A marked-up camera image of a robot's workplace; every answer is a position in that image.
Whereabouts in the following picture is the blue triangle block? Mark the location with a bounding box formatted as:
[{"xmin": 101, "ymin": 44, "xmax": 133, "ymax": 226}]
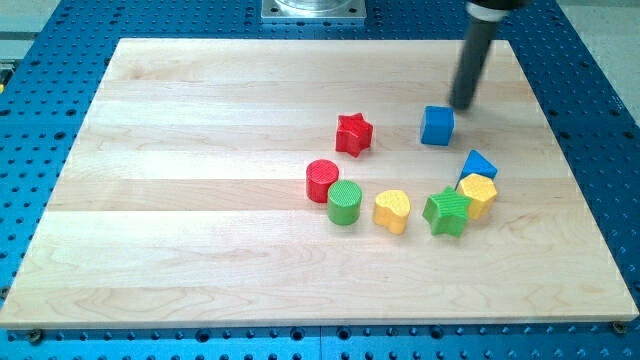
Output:
[{"xmin": 458, "ymin": 149, "xmax": 498, "ymax": 181}]

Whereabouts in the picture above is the wooden board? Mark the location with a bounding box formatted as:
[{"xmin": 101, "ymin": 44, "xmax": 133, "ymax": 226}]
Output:
[{"xmin": 1, "ymin": 38, "xmax": 638, "ymax": 329}]

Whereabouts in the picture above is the red cylinder block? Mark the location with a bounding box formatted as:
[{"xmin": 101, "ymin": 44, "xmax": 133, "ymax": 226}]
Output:
[{"xmin": 306, "ymin": 159, "xmax": 339, "ymax": 203}]

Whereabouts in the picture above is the green cylinder block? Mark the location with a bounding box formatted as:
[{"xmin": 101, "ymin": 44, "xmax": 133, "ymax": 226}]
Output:
[{"xmin": 327, "ymin": 180, "xmax": 362, "ymax": 226}]

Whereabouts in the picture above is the red star block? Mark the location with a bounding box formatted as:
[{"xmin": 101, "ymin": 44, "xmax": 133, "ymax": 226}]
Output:
[{"xmin": 335, "ymin": 113, "xmax": 374, "ymax": 158}]

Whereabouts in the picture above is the yellow heart block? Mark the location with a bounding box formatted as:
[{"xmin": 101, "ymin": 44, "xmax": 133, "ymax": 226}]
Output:
[{"xmin": 373, "ymin": 190, "xmax": 411, "ymax": 235}]

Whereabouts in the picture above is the green star block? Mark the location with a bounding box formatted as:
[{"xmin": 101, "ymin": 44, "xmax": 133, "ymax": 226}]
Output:
[{"xmin": 422, "ymin": 186, "xmax": 472, "ymax": 237}]

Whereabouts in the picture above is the blue cube block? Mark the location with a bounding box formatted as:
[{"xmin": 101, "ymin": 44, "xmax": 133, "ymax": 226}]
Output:
[{"xmin": 420, "ymin": 106, "xmax": 455, "ymax": 146}]

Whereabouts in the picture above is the yellow hexagon block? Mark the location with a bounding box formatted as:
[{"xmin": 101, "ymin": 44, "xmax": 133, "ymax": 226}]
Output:
[{"xmin": 456, "ymin": 173, "xmax": 498, "ymax": 220}]

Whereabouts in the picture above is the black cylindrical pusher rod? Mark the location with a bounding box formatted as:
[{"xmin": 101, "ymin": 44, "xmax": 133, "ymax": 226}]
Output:
[{"xmin": 449, "ymin": 0, "xmax": 531, "ymax": 111}]

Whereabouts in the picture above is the blue perforated metal table plate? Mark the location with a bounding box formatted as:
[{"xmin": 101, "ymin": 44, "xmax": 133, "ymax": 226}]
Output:
[{"xmin": 1, "ymin": 1, "xmax": 639, "ymax": 359}]

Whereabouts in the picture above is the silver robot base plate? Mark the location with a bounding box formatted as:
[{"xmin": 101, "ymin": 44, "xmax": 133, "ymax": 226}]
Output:
[{"xmin": 261, "ymin": 0, "xmax": 367, "ymax": 23}]

